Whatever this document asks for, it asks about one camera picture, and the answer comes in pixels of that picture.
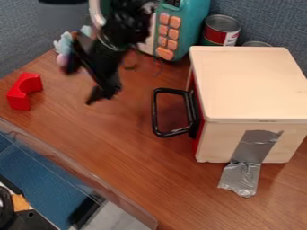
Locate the blue and pink plush toy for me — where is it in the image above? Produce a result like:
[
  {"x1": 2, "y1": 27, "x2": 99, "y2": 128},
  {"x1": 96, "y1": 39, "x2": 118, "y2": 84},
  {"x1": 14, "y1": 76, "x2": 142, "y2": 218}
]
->
[{"x1": 51, "y1": 24, "x2": 96, "y2": 68}]

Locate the red arch block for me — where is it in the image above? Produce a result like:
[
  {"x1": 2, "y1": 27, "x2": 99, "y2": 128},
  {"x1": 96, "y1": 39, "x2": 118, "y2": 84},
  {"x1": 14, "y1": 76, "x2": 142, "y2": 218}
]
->
[{"x1": 4, "y1": 71, "x2": 45, "y2": 112}]

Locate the grey tape strip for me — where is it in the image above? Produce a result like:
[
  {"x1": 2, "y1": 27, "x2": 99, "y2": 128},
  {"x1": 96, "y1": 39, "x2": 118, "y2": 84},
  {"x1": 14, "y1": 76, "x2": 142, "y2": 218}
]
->
[{"x1": 216, "y1": 128, "x2": 285, "y2": 199}]

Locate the silver can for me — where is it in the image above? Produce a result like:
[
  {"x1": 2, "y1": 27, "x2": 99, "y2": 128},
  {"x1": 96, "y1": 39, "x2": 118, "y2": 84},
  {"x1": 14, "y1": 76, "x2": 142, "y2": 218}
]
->
[{"x1": 241, "y1": 40, "x2": 274, "y2": 48}]

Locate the red and white can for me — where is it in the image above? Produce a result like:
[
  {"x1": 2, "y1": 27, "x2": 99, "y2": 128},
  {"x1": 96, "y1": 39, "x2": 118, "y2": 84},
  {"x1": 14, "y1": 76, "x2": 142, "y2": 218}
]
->
[{"x1": 200, "y1": 13, "x2": 242, "y2": 47}]

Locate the wooden cabinet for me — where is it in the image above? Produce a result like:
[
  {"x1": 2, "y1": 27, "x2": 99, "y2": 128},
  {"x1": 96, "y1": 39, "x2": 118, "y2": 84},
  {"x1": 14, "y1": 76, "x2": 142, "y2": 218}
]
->
[{"x1": 187, "y1": 45, "x2": 307, "y2": 164}]

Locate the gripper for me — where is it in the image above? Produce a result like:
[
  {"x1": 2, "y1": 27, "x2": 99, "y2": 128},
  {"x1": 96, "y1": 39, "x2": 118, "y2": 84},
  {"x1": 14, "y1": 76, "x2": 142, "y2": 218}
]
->
[{"x1": 58, "y1": 31, "x2": 130, "y2": 106}]

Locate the teal toy microwave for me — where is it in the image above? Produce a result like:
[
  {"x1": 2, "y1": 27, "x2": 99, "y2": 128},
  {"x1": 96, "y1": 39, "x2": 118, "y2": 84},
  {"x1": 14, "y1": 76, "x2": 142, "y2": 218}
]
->
[{"x1": 87, "y1": 0, "x2": 213, "y2": 63}]

